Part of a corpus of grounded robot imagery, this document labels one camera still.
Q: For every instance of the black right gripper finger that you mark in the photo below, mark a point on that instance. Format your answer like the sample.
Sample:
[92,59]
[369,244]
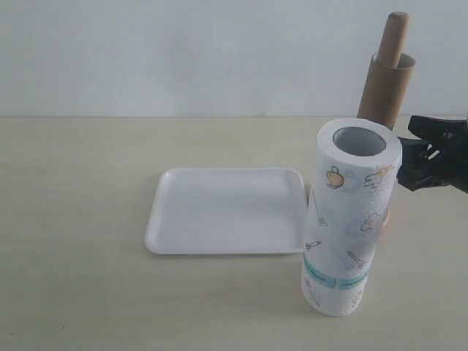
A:
[437,131]
[427,164]

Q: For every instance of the white printed paper towel roll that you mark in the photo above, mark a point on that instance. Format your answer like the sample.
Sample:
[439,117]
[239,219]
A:
[353,174]

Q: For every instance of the brown cardboard tube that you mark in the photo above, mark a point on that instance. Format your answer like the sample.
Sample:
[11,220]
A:
[384,90]

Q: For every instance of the wooden paper towel holder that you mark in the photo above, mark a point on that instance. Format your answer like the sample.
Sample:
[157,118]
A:
[393,38]

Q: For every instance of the white rectangular tray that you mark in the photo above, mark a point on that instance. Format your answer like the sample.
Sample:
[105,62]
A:
[227,210]

